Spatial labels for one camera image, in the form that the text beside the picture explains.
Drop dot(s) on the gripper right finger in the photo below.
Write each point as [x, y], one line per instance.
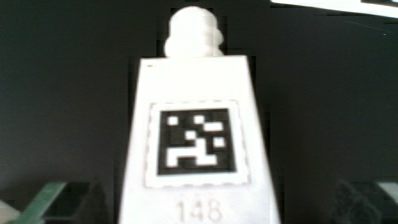
[366, 203]

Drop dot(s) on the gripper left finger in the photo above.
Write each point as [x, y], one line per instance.
[66, 204]

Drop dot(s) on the white stool leg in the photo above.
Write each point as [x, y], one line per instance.
[197, 175]

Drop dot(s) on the white marker sheet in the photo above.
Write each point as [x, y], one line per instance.
[373, 7]

